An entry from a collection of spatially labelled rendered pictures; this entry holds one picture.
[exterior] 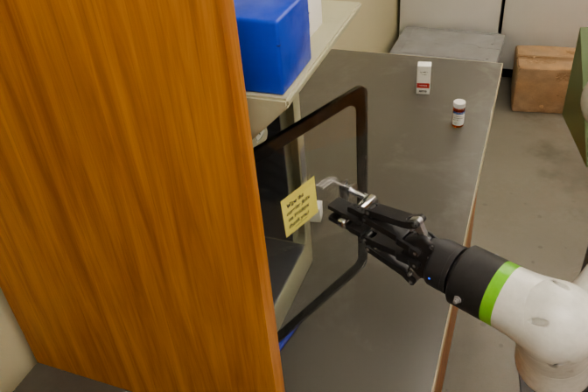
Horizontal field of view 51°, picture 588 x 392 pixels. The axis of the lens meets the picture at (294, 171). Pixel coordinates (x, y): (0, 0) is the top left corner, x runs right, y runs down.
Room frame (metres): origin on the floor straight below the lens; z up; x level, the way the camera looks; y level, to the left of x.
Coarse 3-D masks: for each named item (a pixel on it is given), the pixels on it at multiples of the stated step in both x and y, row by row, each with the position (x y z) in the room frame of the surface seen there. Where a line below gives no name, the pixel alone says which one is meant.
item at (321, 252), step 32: (352, 96) 0.84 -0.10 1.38; (288, 128) 0.75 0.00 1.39; (320, 128) 0.79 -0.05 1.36; (352, 128) 0.84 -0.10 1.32; (256, 160) 0.70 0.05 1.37; (288, 160) 0.74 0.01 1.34; (320, 160) 0.79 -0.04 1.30; (352, 160) 0.84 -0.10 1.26; (288, 192) 0.74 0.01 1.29; (320, 192) 0.79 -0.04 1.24; (320, 224) 0.78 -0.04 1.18; (288, 256) 0.73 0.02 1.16; (320, 256) 0.78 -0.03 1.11; (352, 256) 0.84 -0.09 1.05; (288, 288) 0.72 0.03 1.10; (320, 288) 0.78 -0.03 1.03; (288, 320) 0.72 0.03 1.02
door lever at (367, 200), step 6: (354, 186) 0.84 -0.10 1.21; (348, 192) 0.83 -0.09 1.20; (354, 192) 0.83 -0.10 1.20; (360, 192) 0.83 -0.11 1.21; (360, 198) 0.82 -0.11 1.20; (366, 198) 0.81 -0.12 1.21; (372, 198) 0.81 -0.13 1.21; (360, 204) 0.79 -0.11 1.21; (366, 204) 0.79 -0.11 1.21; (342, 216) 0.76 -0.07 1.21; (342, 222) 0.75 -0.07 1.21; (348, 222) 0.76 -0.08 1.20
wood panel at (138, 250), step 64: (0, 0) 0.66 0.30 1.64; (64, 0) 0.62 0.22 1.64; (128, 0) 0.59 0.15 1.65; (192, 0) 0.56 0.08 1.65; (0, 64) 0.67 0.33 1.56; (64, 64) 0.63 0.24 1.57; (128, 64) 0.60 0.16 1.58; (192, 64) 0.57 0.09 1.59; (0, 128) 0.69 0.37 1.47; (64, 128) 0.64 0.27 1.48; (128, 128) 0.61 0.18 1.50; (192, 128) 0.57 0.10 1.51; (0, 192) 0.71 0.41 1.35; (64, 192) 0.66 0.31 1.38; (128, 192) 0.62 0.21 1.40; (192, 192) 0.58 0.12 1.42; (256, 192) 0.57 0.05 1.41; (0, 256) 0.73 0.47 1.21; (64, 256) 0.68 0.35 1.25; (128, 256) 0.63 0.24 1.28; (192, 256) 0.59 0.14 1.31; (256, 256) 0.55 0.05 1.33; (64, 320) 0.70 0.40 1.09; (128, 320) 0.65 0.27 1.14; (192, 320) 0.60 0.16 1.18; (256, 320) 0.56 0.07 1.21; (128, 384) 0.66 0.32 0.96; (192, 384) 0.61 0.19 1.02; (256, 384) 0.56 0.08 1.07
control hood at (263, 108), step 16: (336, 16) 0.86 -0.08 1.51; (352, 16) 0.86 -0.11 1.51; (320, 32) 0.80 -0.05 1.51; (336, 32) 0.80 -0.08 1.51; (320, 48) 0.75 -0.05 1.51; (304, 80) 0.67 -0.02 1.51; (256, 96) 0.63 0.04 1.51; (272, 96) 0.63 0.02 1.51; (288, 96) 0.63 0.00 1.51; (256, 112) 0.63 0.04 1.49; (272, 112) 0.62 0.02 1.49; (256, 128) 0.63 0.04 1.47
